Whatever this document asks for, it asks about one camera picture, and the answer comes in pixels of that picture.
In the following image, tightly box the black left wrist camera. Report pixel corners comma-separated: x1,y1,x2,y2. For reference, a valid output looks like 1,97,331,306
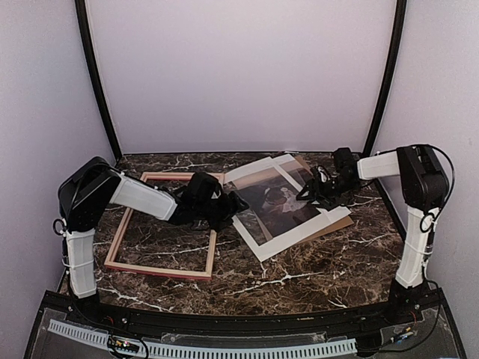
186,172,219,200

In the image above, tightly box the white mat board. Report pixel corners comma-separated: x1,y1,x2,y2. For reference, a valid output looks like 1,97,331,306
225,155,350,237

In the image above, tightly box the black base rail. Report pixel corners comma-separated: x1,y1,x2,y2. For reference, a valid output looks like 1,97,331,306
25,289,466,358

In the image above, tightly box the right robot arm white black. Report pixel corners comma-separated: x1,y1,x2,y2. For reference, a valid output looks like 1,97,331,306
296,144,455,325

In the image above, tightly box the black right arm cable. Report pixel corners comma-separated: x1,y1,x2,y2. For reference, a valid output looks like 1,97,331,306
418,144,455,235

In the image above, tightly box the light wooden picture frame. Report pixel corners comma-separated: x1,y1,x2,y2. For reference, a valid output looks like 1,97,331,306
103,171,225,280

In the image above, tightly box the white slotted cable duct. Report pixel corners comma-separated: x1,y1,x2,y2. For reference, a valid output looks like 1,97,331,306
47,319,357,358

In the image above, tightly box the brown cardboard backing board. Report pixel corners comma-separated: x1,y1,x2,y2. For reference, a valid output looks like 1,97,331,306
295,156,353,244

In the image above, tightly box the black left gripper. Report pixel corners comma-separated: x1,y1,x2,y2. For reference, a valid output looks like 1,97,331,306
195,191,248,232

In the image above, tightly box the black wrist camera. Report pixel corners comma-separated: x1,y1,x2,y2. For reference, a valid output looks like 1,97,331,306
186,172,219,200
332,147,356,173

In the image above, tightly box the black right corner post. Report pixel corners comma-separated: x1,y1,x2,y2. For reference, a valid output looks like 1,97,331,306
361,0,407,156

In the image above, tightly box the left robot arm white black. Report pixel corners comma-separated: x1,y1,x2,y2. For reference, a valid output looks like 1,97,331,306
52,156,248,326

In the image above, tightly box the black corner post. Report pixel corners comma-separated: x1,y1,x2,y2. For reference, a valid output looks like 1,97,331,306
361,0,407,156
74,0,123,162

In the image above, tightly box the black left corner post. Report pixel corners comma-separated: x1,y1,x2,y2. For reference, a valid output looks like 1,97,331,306
74,0,123,162

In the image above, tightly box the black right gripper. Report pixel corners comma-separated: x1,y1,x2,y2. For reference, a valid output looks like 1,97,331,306
297,175,360,209

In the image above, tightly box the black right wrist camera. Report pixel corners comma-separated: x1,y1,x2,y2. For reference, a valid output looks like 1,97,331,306
332,147,356,173

